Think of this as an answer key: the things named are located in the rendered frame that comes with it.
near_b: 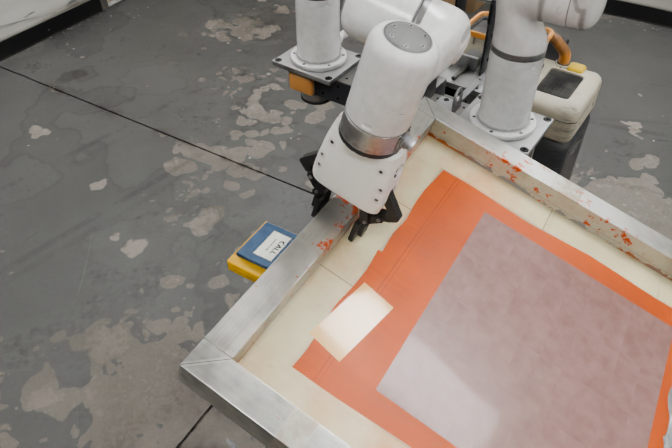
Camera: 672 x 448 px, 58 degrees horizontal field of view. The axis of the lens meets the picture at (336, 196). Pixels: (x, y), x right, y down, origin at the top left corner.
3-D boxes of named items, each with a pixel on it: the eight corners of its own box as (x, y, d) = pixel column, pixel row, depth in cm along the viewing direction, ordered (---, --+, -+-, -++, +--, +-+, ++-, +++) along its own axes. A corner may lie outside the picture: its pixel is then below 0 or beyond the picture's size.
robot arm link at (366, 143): (432, 120, 68) (423, 138, 70) (366, 82, 70) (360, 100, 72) (402, 155, 63) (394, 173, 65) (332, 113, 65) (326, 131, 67)
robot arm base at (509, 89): (491, 91, 125) (505, 21, 115) (550, 110, 120) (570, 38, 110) (458, 126, 116) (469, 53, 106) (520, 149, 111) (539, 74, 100)
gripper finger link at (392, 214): (417, 207, 73) (389, 223, 77) (373, 160, 72) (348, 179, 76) (412, 213, 72) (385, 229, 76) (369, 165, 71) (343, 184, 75)
